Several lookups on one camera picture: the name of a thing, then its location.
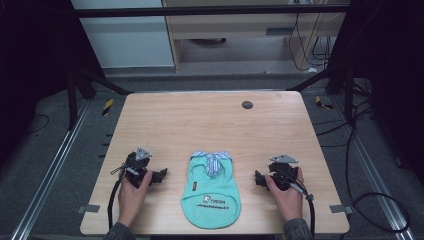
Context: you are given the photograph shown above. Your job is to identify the mint green pet shirt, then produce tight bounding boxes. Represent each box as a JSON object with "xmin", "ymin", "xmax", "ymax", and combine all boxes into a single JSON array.
[{"xmin": 180, "ymin": 150, "xmax": 242, "ymax": 231}]

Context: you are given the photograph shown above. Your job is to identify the black floor cable loop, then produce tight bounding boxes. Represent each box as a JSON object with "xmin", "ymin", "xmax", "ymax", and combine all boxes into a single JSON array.
[{"xmin": 312, "ymin": 99, "xmax": 412, "ymax": 234}]

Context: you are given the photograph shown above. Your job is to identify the light wooden desk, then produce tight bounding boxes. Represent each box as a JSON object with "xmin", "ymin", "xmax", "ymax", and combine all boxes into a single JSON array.
[{"xmin": 161, "ymin": 0, "xmax": 348, "ymax": 73}]

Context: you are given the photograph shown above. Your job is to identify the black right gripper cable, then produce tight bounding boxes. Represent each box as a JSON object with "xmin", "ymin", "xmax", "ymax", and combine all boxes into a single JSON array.
[{"xmin": 279, "ymin": 169, "xmax": 316, "ymax": 240}]

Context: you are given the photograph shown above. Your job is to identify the hanging black cables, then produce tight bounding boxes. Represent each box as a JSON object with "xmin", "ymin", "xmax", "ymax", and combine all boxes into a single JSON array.
[{"xmin": 287, "ymin": 12, "xmax": 336, "ymax": 73}]

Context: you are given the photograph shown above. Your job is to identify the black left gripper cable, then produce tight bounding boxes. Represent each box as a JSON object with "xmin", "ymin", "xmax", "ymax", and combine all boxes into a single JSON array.
[{"xmin": 106, "ymin": 164, "xmax": 140, "ymax": 231}]

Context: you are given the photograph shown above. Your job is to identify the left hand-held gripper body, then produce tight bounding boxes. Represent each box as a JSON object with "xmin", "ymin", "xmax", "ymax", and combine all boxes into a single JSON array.
[{"xmin": 124, "ymin": 145, "xmax": 158, "ymax": 189}]

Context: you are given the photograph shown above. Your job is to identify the white cabinet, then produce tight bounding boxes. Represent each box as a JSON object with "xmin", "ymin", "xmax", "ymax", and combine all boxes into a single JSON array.
[{"xmin": 70, "ymin": 0, "xmax": 176, "ymax": 70}]

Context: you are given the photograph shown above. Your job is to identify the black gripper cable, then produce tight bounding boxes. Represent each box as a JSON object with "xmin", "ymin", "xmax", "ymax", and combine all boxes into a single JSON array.
[
  {"xmin": 279, "ymin": 169, "xmax": 316, "ymax": 240},
  {"xmin": 106, "ymin": 164, "xmax": 140, "ymax": 231}
]

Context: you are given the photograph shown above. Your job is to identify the person's left hand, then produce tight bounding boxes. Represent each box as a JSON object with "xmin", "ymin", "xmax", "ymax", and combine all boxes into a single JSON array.
[{"xmin": 117, "ymin": 169, "xmax": 154, "ymax": 229}]

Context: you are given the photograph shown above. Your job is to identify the thin black floor cable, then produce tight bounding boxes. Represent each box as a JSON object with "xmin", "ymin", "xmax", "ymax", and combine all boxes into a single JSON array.
[{"xmin": 25, "ymin": 113, "xmax": 51, "ymax": 135}]

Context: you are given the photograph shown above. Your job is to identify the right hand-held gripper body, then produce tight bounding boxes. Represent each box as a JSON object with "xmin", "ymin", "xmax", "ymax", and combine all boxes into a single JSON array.
[{"xmin": 268, "ymin": 153, "xmax": 300, "ymax": 192}]

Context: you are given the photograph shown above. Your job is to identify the aluminium floor rail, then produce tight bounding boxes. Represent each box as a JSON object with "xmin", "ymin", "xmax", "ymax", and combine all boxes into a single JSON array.
[
  {"xmin": 332, "ymin": 95, "xmax": 417, "ymax": 240},
  {"xmin": 9, "ymin": 99, "xmax": 92, "ymax": 240}
]

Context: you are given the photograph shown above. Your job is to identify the black metal stand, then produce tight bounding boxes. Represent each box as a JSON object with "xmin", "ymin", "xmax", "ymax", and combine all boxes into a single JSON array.
[
  {"xmin": 286, "ymin": 65, "xmax": 357, "ymax": 125},
  {"xmin": 65, "ymin": 65, "xmax": 135, "ymax": 132}
]

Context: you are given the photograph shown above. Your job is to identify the black horizontal bar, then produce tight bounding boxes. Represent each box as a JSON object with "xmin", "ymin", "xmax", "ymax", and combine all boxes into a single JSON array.
[{"xmin": 71, "ymin": 3, "xmax": 352, "ymax": 19}]

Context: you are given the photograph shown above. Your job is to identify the yellow black striped tape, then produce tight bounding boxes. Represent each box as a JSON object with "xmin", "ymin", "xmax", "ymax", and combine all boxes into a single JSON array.
[
  {"xmin": 314, "ymin": 95, "xmax": 335, "ymax": 111},
  {"xmin": 101, "ymin": 98, "xmax": 115, "ymax": 117}
]

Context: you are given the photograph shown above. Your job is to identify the grey tape piece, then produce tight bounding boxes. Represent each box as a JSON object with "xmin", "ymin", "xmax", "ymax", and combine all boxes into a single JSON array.
[
  {"xmin": 76, "ymin": 203, "xmax": 101, "ymax": 215},
  {"xmin": 329, "ymin": 203, "xmax": 354, "ymax": 215}
]

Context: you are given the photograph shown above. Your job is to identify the person's right hand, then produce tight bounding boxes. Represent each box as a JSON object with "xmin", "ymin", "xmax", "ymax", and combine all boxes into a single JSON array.
[{"xmin": 264, "ymin": 167, "xmax": 305, "ymax": 223}]

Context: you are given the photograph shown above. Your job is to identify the dark curtain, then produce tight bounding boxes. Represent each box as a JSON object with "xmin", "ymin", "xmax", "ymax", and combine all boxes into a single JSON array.
[
  {"xmin": 0, "ymin": 0, "xmax": 105, "ymax": 168},
  {"xmin": 328, "ymin": 0, "xmax": 424, "ymax": 184}
]

